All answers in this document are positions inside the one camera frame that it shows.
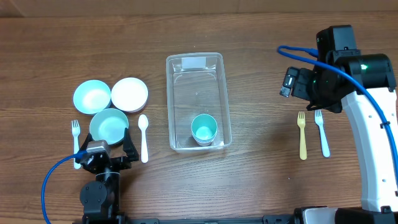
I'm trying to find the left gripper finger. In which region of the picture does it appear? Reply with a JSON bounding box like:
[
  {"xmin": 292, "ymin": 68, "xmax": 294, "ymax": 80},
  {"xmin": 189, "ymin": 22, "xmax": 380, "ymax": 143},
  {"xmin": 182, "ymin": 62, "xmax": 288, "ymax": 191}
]
[
  {"xmin": 123, "ymin": 128, "xmax": 139, "ymax": 162},
  {"xmin": 75, "ymin": 133, "xmax": 93, "ymax": 164}
]

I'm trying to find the teal green bowl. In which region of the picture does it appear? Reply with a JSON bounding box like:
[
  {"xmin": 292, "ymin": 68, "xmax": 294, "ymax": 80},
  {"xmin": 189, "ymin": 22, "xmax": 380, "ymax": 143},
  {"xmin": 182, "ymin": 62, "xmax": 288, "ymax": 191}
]
[{"xmin": 90, "ymin": 108, "xmax": 129, "ymax": 146}]

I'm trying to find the white plastic spoon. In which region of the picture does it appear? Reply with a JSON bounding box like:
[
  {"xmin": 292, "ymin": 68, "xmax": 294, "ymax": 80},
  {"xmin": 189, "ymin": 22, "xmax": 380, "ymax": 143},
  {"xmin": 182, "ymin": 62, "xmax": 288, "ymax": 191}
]
[{"xmin": 138, "ymin": 114, "xmax": 149, "ymax": 163}]

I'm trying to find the light blue bowl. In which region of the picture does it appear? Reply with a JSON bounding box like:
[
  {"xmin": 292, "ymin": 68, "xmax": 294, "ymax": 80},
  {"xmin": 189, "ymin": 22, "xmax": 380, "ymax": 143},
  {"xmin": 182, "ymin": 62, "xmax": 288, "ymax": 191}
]
[{"xmin": 73, "ymin": 80, "xmax": 111, "ymax": 115}]

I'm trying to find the white pink bowl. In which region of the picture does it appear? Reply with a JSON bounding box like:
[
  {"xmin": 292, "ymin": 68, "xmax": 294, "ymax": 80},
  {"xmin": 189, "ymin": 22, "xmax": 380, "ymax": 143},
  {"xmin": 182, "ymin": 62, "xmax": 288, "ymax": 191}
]
[{"xmin": 111, "ymin": 77, "xmax": 149, "ymax": 113}]

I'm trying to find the blue plastic cup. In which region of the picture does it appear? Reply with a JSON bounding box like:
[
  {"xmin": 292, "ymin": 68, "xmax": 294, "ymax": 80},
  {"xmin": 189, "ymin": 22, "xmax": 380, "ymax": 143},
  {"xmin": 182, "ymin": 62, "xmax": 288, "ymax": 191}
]
[{"xmin": 195, "ymin": 139, "xmax": 213, "ymax": 146}]

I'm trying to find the green plastic cup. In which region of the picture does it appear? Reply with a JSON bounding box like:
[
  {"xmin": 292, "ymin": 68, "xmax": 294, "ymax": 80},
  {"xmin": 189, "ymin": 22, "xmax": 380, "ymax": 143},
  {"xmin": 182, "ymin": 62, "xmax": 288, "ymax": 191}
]
[{"xmin": 191, "ymin": 114, "xmax": 218, "ymax": 140}]

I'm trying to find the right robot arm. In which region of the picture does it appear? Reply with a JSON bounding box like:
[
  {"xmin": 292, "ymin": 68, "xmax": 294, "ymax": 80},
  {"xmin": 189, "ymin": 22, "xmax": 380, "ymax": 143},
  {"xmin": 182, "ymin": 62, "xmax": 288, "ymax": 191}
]
[{"xmin": 277, "ymin": 45, "xmax": 397, "ymax": 223}]

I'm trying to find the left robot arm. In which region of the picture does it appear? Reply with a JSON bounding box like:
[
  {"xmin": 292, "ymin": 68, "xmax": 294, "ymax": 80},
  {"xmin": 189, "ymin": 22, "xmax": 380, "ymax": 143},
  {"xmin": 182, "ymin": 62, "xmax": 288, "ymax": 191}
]
[{"xmin": 76, "ymin": 128, "xmax": 139, "ymax": 224}]

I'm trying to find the clear plastic container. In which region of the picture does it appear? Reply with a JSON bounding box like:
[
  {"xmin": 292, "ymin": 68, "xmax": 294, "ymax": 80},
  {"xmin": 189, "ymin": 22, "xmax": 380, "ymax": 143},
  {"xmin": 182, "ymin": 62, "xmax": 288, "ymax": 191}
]
[{"xmin": 165, "ymin": 52, "xmax": 232, "ymax": 153}]

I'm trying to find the white fork left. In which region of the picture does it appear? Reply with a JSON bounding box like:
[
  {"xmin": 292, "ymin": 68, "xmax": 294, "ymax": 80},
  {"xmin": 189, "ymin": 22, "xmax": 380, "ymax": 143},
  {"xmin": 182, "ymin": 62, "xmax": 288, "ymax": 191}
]
[{"xmin": 71, "ymin": 119, "xmax": 81, "ymax": 154}]

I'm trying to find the white fork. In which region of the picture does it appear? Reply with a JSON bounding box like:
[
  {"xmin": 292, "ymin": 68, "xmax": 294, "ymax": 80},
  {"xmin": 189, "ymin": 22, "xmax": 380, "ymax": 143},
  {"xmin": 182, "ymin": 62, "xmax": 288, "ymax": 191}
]
[
  {"xmin": 71, "ymin": 119, "xmax": 81, "ymax": 154},
  {"xmin": 314, "ymin": 110, "xmax": 331, "ymax": 157}
]

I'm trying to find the white fork right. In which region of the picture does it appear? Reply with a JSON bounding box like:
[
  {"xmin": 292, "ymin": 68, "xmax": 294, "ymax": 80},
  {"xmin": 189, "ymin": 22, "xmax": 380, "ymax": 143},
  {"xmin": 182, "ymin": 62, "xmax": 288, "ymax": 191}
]
[{"xmin": 314, "ymin": 110, "xmax": 331, "ymax": 157}]

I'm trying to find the yellow plastic fork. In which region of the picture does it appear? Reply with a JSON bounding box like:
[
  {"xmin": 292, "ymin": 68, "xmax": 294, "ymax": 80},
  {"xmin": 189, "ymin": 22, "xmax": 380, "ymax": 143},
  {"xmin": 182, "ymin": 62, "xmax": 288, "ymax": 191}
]
[{"xmin": 297, "ymin": 111, "xmax": 307, "ymax": 161}]

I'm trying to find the left blue cable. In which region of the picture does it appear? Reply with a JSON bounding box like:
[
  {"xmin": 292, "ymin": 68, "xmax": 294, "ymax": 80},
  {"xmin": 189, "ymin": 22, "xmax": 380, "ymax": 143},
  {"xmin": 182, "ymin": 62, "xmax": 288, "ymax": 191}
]
[{"xmin": 41, "ymin": 150, "xmax": 88, "ymax": 224}]

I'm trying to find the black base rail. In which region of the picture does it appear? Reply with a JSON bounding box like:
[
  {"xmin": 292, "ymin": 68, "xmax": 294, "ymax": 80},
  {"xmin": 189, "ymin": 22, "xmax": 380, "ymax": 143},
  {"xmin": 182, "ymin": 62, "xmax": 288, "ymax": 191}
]
[{"xmin": 73, "ymin": 215, "xmax": 296, "ymax": 224}]

